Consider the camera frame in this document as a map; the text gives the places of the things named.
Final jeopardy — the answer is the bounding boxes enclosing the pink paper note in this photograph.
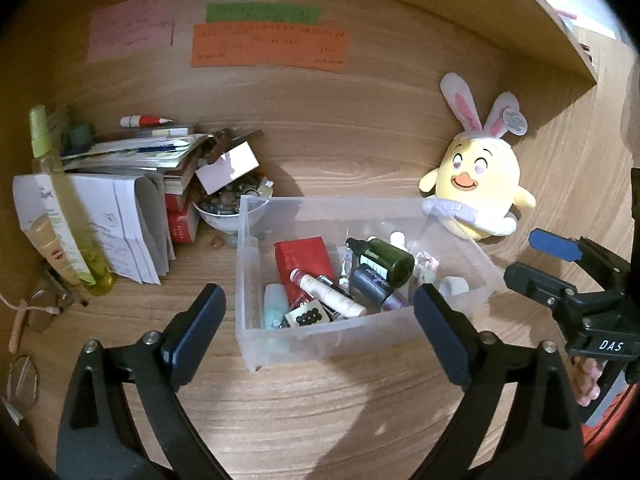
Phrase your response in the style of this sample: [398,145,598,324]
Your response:
[87,0,176,63]

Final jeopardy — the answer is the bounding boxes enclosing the yellow spray bottle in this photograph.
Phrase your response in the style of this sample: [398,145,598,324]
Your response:
[27,105,117,296]

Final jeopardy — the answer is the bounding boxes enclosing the eyeglasses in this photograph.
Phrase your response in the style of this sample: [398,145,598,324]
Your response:
[7,287,66,408]

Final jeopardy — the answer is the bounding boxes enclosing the red white marker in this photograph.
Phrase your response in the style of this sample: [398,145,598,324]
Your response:
[120,115,176,129]

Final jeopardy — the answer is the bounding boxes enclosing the pink white braided cord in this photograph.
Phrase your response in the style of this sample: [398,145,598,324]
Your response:
[415,250,442,273]

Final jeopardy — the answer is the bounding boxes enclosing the green paper note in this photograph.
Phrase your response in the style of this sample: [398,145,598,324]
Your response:
[205,2,321,25]

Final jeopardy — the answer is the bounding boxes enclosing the orange paper note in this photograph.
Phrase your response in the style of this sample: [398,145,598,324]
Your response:
[190,22,349,73]

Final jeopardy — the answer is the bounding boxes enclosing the dark green bottle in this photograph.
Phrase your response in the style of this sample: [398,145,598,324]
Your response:
[345,237,416,288]

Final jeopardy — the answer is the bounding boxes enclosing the person's right hand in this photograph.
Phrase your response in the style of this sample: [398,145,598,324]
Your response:
[570,356,603,406]

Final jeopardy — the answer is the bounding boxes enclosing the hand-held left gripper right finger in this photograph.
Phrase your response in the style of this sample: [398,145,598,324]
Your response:
[413,282,586,480]

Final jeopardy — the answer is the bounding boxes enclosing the white ribbed cap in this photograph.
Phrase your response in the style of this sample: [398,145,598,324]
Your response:
[440,276,471,297]

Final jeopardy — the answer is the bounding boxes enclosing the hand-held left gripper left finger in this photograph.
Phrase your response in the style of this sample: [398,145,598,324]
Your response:
[56,282,228,480]

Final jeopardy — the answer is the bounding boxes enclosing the stack of booklets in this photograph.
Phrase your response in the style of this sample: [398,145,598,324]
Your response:
[60,125,216,196]

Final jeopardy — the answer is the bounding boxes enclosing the small white open box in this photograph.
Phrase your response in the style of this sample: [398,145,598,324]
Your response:
[194,140,261,195]

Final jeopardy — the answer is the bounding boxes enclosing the light teal bottle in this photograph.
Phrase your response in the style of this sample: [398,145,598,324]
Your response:
[263,284,292,356]

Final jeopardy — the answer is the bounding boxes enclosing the ceramic bowl with trinkets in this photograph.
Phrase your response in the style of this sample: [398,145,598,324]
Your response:
[192,180,276,236]

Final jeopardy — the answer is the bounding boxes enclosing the small green jar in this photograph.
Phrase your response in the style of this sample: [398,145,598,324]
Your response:
[67,122,93,148]

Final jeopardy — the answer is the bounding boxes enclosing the clear plastic box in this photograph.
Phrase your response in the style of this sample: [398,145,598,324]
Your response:
[235,195,506,373]

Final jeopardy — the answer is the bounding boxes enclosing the black dotted card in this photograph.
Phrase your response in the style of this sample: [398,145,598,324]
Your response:
[282,300,333,332]

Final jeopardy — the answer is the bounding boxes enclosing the yellow chick plush toy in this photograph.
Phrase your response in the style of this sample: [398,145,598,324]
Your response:
[419,72,537,241]

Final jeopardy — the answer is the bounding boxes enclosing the wooden handle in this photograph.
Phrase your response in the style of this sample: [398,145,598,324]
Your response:
[9,305,28,355]

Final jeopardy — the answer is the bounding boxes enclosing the beige cosmetic tube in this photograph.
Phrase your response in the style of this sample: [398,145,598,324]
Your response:
[29,216,83,286]

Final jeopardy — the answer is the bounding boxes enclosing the small red box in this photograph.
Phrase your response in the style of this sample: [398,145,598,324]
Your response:
[164,192,193,216]
[167,212,201,245]

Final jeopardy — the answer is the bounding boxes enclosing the white paper carton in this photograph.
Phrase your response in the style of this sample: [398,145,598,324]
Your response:
[12,172,176,286]

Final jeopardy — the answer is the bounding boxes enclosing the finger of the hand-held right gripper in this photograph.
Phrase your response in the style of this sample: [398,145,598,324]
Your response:
[502,261,608,326]
[529,227,633,291]

